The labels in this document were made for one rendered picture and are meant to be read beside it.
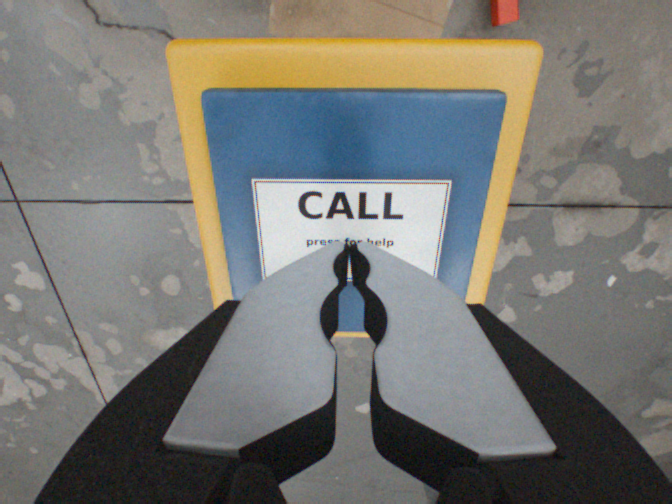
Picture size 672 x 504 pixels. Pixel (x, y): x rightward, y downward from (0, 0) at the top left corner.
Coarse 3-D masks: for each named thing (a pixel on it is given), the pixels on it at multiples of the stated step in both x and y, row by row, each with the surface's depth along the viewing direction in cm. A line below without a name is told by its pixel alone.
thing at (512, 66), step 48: (192, 48) 12; (240, 48) 12; (288, 48) 12; (336, 48) 12; (384, 48) 12; (432, 48) 12; (480, 48) 12; (528, 48) 12; (192, 96) 13; (528, 96) 12; (192, 144) 13; (192, 192) 14; (480, 240) 15; (480, 288) 16
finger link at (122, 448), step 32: (224, 320) 8; (192, 352) 7; (128, 384) 7; (160, 384) 7; (192, 384) 7; (96, 416) 6; (128, 416) 6; (160, 416) 6; (96, 448) 6; (128, 448) 6; (160, 448) 6; (64, 480) 5; (96, 480) 5; (128, 480) 5; (160, 480) 5; (192, 480) 5; (224, 480) 5
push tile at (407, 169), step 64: (256, 128) 12; (320, 128) 12; (384, 128) 12; (448, 128) 12; (256, 192) 13; (320, 192) 13; (384, 192) 13; (448, 192) 13; (256, 256) 14; (448, 256) 14
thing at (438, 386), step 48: (384, 288) 9; (432, 288) 9; (384, 336) 8; (432, 336) 8; (480, 336) 8; (384, 384) 7; (432, 384) 7; (480, 384) 7; (384, 432) 7; (432, 432) 6; (480, 432) 6; (528, 432) 6; (432, 480) 6
